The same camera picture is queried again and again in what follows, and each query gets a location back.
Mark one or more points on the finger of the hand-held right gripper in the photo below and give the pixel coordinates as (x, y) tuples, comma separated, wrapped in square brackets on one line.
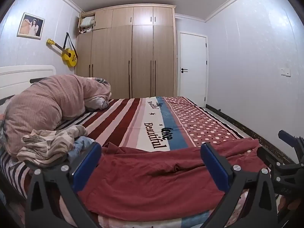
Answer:
[(291, 139), (270, 155)]

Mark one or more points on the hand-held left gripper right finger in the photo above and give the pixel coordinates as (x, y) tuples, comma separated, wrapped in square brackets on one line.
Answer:
[(215, 166)]

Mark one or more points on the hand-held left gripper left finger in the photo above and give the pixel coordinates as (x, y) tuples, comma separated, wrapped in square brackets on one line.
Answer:
[(89, 163)]

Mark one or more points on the red pants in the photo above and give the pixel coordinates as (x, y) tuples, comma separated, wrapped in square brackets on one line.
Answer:
[(154, 171)]

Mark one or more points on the beige crumpled cloth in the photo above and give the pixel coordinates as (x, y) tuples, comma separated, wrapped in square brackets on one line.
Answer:
[(47, 144)]

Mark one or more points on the striped dotted printed bed sheet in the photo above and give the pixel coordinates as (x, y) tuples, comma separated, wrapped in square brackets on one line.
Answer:
[(142, 116)]

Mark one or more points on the pink striped duvet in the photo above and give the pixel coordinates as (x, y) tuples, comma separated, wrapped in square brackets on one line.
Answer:
[(47, 102)]

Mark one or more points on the white door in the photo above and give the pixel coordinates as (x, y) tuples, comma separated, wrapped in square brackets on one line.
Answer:
[(192, 68)]

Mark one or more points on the yellow ukulele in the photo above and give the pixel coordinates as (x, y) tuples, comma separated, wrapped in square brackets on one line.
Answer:
[(68, 55)]

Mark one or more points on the white bed headboard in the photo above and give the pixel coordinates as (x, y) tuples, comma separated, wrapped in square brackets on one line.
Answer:
[(19, 76)]

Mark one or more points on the wooden wardrobe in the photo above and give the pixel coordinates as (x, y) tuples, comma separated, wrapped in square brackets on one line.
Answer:
[(142, 52)]

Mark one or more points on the white folded bedding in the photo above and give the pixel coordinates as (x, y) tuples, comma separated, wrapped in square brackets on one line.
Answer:
[(87, 21)]

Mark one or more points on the white light switch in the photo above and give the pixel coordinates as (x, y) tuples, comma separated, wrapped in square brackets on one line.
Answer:
[(285, 72)]

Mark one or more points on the framed wall picture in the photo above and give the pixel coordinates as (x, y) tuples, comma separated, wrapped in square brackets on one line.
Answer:
[(30, 25)]

